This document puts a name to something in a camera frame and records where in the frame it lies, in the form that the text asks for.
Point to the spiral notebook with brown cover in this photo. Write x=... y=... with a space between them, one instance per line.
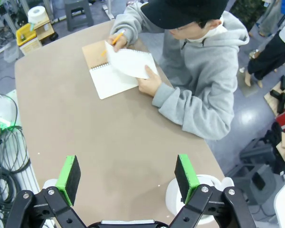
x=109 y=83

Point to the small wooden cart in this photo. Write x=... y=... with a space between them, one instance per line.
x=46 y=31

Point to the white toilet paper roll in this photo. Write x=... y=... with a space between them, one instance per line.
x=36 y=13

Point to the person's right hand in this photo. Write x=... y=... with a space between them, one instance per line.
x=120 y=40

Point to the person's left forearm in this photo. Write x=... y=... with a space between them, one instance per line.
x=194 y=114

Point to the dark grey step stool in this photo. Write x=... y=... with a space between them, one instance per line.
x=259 y=154

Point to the person's left hand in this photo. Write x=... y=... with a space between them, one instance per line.
x=149 y=83

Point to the black block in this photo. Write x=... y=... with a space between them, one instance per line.
x=281 y=103
x=275 y=94
x=283 y=82

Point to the black cloth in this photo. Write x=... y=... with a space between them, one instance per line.
x=274 y=142

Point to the wooden board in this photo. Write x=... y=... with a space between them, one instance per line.
x=270 y=104

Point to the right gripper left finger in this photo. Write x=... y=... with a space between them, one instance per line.
x=69 y=180

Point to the person's right forearm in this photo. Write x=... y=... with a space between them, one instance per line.
x=128 y=21

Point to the black baseball cap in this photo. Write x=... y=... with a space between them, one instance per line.
x=180 y=12

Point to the grey plastic stool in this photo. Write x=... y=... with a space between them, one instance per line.
x=78 y=14

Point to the camouflage garment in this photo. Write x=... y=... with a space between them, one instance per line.
x=244 y=12

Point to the person in grey hoodie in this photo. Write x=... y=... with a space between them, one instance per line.
x=199 y=66

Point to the white torn notebook sheet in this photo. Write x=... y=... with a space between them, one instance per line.
x=133 y=63

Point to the yellow pencil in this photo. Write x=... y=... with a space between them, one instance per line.
x=118 y=37

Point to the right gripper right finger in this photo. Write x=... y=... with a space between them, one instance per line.
x=184 y=180

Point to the yellow plastic box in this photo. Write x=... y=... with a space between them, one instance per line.
x=26 y=35

